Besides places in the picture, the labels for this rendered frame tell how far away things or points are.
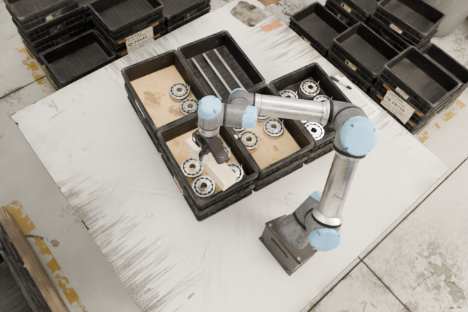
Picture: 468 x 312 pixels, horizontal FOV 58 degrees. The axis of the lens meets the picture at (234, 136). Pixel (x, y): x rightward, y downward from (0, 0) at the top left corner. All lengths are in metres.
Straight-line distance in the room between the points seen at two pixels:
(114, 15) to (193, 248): 1.73
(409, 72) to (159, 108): 1.69
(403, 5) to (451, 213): 1.50
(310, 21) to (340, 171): 2.08
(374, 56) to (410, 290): 1.54
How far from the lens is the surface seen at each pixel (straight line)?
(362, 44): 3.22
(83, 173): 2.12
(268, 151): 1.99
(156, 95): 2.14
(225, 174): 1.60
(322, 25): 3.41
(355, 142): 1.41
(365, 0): 3.57
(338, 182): 1.50
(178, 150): 1.96
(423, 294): 2.92
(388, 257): 2.89
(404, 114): 2.93
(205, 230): 1.95
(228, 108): 1.36
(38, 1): 3.24
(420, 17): 3.42
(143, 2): 3.10
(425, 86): 2.99
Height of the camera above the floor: 2.55
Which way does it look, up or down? 59 degrees down
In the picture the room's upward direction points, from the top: 9 degrees clockwise
